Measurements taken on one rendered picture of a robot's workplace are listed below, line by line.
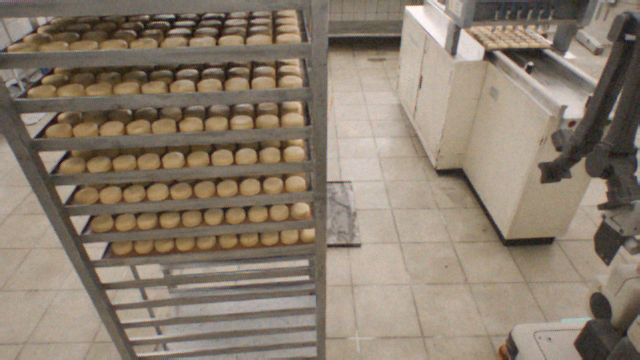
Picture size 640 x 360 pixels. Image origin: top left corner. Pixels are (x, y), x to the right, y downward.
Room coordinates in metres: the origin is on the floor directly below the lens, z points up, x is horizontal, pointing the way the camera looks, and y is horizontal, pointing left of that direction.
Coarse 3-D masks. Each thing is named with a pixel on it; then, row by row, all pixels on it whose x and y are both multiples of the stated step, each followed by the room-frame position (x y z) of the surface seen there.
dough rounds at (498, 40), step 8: (472, 32) 2.59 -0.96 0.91; (480, 32) 2.59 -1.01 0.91; (488, 32) 2.56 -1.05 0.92; (496, 32) 2.56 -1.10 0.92; (512, 32) 2.59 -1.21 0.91; (520, 32) 2.57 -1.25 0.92; (528, 32) 2.55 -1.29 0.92; (480, 40) 2.43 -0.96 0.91; (488, 40) 2.42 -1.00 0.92; (496, 40) 2.40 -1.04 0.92; (504, 40) 2.42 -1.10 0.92; (512, 40) 2.42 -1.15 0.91; (520, 40) 2.40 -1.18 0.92; (528, 40) 2.40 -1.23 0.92; (536, 40) 2.40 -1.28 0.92; (544, 40) 2.40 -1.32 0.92; (488, 48) 2.32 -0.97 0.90; (496, 48) 2.31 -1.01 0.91
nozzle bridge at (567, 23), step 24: (456, 0) 2.45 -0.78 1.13; (480, 0) 2.29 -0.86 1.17; (504, 0) 2.30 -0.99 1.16; (528, 0) 2.31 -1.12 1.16; (552, 0) 2.32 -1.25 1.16; (576, 0) 2.41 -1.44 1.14; (456, 24) 2.39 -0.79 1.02; (480, 24) 2.33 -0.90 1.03; (504, 24) 2.34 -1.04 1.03; (528, 24) 2.35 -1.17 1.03; (552, 24) 2.35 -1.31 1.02; (576, 24) 2.36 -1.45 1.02; (456, 48) 2.40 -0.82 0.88
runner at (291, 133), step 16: (272, 128) 0.78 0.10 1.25; (288, 128) 0.78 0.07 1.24; (304, 128) 0.78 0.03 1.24; (48, 144) 0.74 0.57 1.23; (64, 144) 0.74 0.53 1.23; (80, 144) 0.74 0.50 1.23; (96, 144) 0.74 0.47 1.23; (112, 144) 0.75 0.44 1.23; (128, 144) 0.75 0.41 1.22; (144, 144) 0.75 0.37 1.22; (160, 144) 0.75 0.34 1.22; (176, 144) 0.76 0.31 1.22; (192, 144) 0.76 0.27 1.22
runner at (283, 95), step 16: (96, 96) 0.75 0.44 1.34; (112, 96) 0.75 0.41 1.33; (128, 96) 0.75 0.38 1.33; (144, 96) 0.75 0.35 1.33; (160, 96) 0.76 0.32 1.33; (176, 96) 0.76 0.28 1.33; (192, 96) 0.76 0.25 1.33; (208, 96) 0.76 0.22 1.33; (224, 96) 0.77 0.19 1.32; (240, 96) 0.77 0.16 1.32; (256, 96) 0.77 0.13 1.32; (272, 96) 0.78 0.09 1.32; (288, 96) 0.78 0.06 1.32; (304, 96) 0.78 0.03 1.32; (32, 112) 0.74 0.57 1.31; (48, 112) 0.74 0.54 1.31
